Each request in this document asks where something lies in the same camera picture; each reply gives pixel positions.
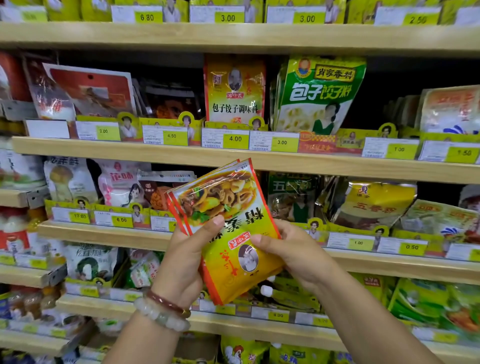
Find person's left hand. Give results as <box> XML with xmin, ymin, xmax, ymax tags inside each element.
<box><xmin>150</xmin><ymin>215</ymin><xmax>226</xmax><ymax>309</ymax></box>

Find person's right hand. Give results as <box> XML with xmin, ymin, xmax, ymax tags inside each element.
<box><xmin>251</xmin><ymin>219</ymin><xmax>339</xmax><ymax>295</ymax></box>

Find green five spice packets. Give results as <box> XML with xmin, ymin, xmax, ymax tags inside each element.
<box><xmin>267</xmin><ymin>172</ymin><xmax>324</xmax><ymax>225</ymax></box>

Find yellow vegetable food packet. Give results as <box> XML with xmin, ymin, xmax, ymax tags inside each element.
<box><xmin>165</xmin><ymin>186</ymin><xmax>183</xmax><ymax>222</ymax></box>
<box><xmin>171</xmin><ymin>157</ymin><xmax>285</xmax><ymax>305</ymax></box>

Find green dumpling food packet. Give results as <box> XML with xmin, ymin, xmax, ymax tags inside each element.
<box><xmin>273</xmin><ymin>56</ymin><xmax>367</xmax><ymax>136</ymax></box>

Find yellow dumpling seasoning packets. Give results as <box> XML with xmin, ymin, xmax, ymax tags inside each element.
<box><xmin>204</xmin><ymin>54</ymin><xmax>267</xmax><ymax>125</ymax></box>

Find wooden store shelving with goods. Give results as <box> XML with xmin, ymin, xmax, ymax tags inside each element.
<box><xmin>0</xmin><ymin>0</ymin><xmax>480</xmax><ymax>364</ymax></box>

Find red brown clear packet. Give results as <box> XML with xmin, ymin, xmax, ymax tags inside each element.
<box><xmin>138</xmin><ymin>171</ymin><xmax>198</xmax><ymax>213</ymax></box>

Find yellow seasoning packet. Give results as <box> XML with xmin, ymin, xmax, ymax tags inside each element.
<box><xmin>330</xmin><ymin>180</ymin><xmax>417</xmax><ymax>230</ymax></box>

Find row of yellow price tags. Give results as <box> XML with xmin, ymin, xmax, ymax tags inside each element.
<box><xmin>0</xmin><ymin>0</ymin><xmax>480</xmax><ymax>27</ymax></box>
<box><xmin>0</xmin><ymin>251</ymin><xmax>51</xmax><ymax>271</ymax></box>
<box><xmin>45</xmin><ymin>198</ymin><xmax>480</xmax><ymax>262</ymax></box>
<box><xmin>24</xmin><ymin>112</ymin><xmax>480</xmax><ymax>165</ymax></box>

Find white pink packet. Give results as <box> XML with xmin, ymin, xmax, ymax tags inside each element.
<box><xmin>96</xmin><ymin>159</ymin><xmax>151</xmax><ymax>207</ymax></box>

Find rows of assorted seasoning packets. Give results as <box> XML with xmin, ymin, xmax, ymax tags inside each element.
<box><xmin>63</xmin><ymin>243</ymin><xmax>480</xmax><ymax>364</ymax></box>

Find pale yellow packet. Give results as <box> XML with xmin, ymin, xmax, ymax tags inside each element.
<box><xmin>401</xmin><ymin>198</ymin><xmax>480</xmax><ymax>237</ymax></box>

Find white plastic packet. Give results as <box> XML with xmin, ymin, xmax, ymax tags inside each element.
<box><xmin>43</xmin><ymin>156</ymin><xmax>99</xmax><ymax>204</ymax></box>

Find brown orange packet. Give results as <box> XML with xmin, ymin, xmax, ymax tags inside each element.
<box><xmin>142</xmin><ymin>82</ymin><xmax>204</xmax><ymax>121</ymax></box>

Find red white printed packet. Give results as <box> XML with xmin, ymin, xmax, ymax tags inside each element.
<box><xmin>459</xmin><ymin>183</ymin><xmax>480</xmax><ymax>213</ymax></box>

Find red white flat packet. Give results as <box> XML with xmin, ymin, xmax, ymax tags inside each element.
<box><xmin>42</xmin><ymin>62</ymin><xmax>140</xmax><ymax>120</ymax></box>

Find orange seasoning packet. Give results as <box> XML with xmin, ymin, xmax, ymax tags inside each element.
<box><xmin>420</xmin><ymin>84</ymin><xmax>480</xmax><ymax>138</ymax></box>

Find small white packet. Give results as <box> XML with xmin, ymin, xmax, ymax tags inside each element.
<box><xmin>22</xmin><ymin>54</ymin><xmax>76</xmax><ymax>121</ymax></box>

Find red container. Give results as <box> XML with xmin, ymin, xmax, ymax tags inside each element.
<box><xmin>0</xmin><ymin>52</ymin><xmax>24</xmax><ymax>102</ymax></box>

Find dark red bracelet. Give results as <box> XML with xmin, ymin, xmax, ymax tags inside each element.
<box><xmin>144</xmin><ymin>288</ymin><xmax>192</xmax><ymax>318</ymax></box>

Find white bead bracelet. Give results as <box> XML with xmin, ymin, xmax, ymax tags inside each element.
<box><xmin>133</xmin><ymin>296</ymin><xmax>191</xmax><ymax>333</ymax></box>

